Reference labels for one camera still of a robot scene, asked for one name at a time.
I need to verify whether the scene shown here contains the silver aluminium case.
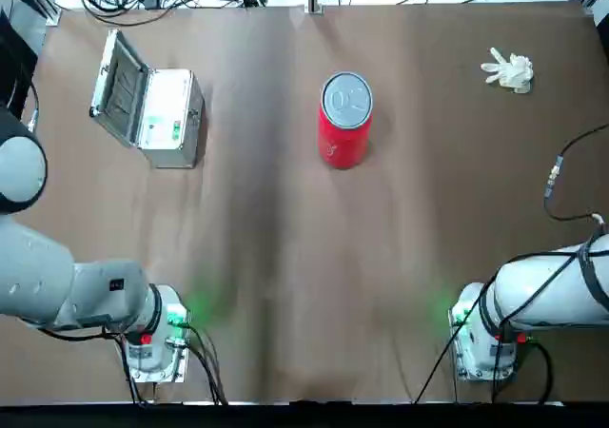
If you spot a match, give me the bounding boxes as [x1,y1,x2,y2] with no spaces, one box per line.
[88,29,206,170]

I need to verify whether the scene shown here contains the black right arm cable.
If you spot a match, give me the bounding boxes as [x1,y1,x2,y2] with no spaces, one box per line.
[541,122,609,224]

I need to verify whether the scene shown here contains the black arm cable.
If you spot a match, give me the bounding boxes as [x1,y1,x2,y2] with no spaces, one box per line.
[541,122,609,224]
[26,78,42,134]

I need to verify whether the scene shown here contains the white disposable gloves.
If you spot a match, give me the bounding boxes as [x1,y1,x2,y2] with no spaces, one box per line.
[480,47,535,95]

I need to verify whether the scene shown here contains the red trash can silver lid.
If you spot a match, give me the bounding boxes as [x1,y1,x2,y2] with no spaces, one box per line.
[317,70,375,170]

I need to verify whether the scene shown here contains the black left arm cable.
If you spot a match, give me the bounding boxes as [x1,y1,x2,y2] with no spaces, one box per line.
[26,78,42,134]

